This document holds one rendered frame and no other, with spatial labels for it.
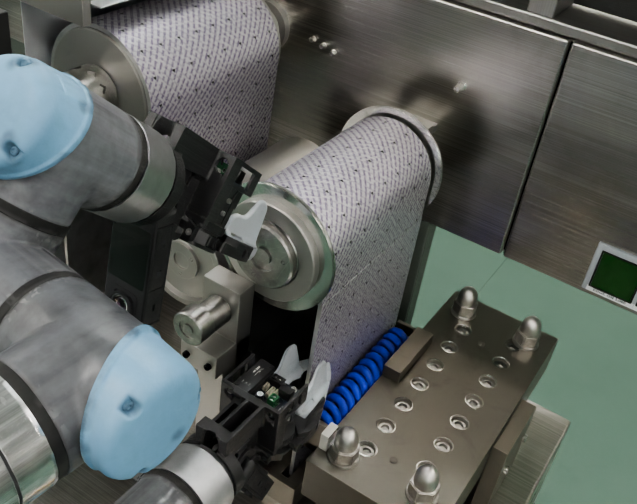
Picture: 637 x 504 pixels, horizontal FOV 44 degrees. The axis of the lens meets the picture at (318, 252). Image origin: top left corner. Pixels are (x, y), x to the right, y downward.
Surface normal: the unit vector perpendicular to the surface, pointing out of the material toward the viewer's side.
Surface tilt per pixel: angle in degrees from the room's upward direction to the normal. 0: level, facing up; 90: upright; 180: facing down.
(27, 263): 5
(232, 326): 90
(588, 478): 0
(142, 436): 90
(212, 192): 50
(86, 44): 90
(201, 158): 90
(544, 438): 0
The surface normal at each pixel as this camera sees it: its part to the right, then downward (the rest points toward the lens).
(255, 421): 0.83, 0.40
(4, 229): 0.35, 0.22
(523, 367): 0.13, -0.80
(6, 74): -0.34, -0.18
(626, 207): -0.54, 0.44
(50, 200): 0.64, 0.40
